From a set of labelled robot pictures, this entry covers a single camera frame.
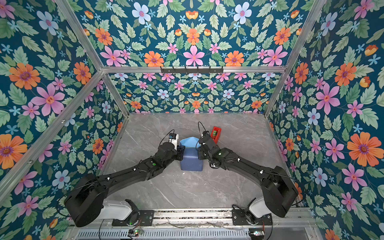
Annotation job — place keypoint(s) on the light blue wrapping paper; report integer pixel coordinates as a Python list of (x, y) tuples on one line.
[(191, 161)]

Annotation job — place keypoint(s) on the aluminium mounting rail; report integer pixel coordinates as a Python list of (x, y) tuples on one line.
[(213, 218)]

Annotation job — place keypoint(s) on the white cable duct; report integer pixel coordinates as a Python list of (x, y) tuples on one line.
[(164, 234)]

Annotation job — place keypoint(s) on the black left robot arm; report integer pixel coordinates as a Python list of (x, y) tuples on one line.
[(86, 202)]

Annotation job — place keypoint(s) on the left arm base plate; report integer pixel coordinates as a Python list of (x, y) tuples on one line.
[(141, 218)]

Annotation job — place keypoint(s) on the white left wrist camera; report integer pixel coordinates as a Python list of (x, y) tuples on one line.
[(173, 139)]

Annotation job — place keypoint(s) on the black hook rail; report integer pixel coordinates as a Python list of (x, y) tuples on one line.
[(191, 70)]

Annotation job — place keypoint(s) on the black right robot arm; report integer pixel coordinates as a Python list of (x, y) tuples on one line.
[(279, 191)]

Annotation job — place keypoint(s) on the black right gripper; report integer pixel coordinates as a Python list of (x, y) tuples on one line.
[(200, 150)]

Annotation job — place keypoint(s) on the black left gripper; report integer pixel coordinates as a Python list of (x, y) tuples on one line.
[(180, 151)]

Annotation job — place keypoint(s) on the red tape dispenser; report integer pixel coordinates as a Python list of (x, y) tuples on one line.
[(215, 134)]

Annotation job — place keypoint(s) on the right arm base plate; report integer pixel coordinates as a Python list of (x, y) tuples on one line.
[(242, 218)]

